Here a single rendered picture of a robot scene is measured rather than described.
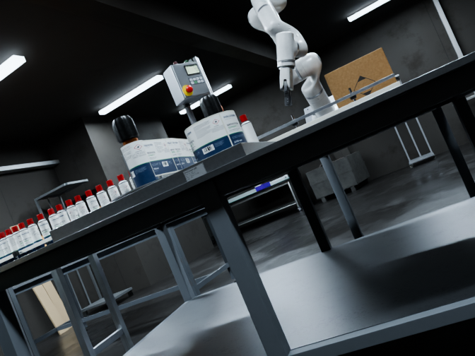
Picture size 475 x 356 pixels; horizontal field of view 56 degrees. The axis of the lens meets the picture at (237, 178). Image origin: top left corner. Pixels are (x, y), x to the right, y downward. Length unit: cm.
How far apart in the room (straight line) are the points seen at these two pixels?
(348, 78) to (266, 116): 740
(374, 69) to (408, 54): 684
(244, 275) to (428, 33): 811
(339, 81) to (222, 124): 91
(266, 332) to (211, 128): 70
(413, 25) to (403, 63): 69
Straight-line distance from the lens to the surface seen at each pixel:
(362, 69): 232
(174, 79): 234
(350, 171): 820
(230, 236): 139
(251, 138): 216
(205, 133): 157
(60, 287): 261
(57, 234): 175
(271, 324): 143
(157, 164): 174
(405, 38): 920
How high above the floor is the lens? 73
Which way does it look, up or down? 2 degrees up
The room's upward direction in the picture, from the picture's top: 23 degrees counter-clockwise
